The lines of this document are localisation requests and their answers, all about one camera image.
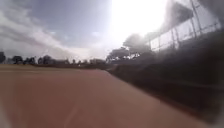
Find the red running track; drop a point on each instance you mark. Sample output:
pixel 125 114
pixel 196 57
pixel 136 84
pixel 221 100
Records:
pixel 66 96

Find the tall mesh fence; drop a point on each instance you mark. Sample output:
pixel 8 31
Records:
pixel 186 31

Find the dark embankment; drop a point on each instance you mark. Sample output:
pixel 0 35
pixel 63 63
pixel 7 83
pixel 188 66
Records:
pixel 180 76

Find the row of trees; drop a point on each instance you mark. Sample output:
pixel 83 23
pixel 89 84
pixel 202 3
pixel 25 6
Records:
pixel 43 60

